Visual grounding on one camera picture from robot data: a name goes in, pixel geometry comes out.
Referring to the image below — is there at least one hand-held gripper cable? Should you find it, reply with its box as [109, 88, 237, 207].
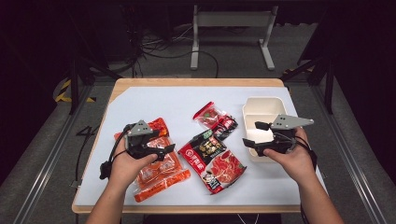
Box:
[292, 135, 318, 172]
[74, 130, 129, 189]

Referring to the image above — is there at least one person's left hand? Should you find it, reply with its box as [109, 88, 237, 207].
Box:
[106, 148, 159, 191]

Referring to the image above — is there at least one black metal stand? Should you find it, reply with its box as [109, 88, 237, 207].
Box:
[280, 55, 336, 115]
[65, 46, 123, 115]

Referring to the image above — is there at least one large orange food packet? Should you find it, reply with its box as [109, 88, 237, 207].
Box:
[114, 117, 191, 203]

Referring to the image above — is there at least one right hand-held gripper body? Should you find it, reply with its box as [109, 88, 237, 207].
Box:
[258, 114, 315, 156]

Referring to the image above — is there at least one small red food packet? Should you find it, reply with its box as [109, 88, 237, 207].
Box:
[192, 101, 239, 142]

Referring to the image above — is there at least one large red and black packet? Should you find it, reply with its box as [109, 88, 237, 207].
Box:
[177, 129, 248, 195]

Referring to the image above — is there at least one white plastic container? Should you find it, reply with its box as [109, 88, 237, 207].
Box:
[242, 96, 289, 163]

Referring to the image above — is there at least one bundle of black cables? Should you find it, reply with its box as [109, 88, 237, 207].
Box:
[122, 18, 195, 62]

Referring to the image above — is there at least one aluminium floor rail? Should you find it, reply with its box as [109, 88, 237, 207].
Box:
[11, 85, 93, 224]
[310, 84, 389, 224]

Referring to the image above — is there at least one person's dark clothing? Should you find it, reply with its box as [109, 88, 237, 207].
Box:
[142, 213, 283, 224]

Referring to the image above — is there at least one person's right hand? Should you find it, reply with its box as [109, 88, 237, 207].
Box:
[263, 127, 316, 189]

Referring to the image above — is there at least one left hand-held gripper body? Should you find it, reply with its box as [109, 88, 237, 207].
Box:
[124, 119, 166, 161]

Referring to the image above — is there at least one black floor cable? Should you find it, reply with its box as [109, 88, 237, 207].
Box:
[141, 49, 219, 78]

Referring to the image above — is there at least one left hand-held gripper cable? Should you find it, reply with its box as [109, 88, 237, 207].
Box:
[74, 130, 129, 189]

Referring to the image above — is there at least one white metal stand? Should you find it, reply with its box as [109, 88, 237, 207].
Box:
[190, 4, 279, 71]

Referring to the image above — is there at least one right hand-held gripper cable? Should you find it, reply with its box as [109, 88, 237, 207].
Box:
[292, 135, 318, 172]

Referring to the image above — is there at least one wooden table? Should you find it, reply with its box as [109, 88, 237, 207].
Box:
[71, 77, 329, 215]

